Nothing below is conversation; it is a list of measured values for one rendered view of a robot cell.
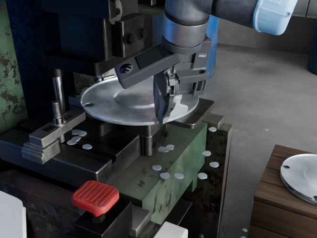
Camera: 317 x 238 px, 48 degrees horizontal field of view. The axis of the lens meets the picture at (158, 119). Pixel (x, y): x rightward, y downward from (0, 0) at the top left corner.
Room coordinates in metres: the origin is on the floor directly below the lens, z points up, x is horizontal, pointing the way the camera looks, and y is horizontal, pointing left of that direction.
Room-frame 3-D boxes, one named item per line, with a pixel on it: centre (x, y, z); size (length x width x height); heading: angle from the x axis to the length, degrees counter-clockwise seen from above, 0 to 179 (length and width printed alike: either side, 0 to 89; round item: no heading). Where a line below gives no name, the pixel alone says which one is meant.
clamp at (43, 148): (0.71, 0.24, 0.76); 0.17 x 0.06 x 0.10; 153
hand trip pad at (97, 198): (0.46, 0.11, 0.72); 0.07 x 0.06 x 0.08; 63
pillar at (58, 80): (0.82, 0.25, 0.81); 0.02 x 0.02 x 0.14
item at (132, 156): (0.86, 0.16, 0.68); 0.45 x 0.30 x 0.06; 153
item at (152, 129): (0.78, 0.00, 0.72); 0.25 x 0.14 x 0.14; 63
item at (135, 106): (0.80, 0.05, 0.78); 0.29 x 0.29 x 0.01
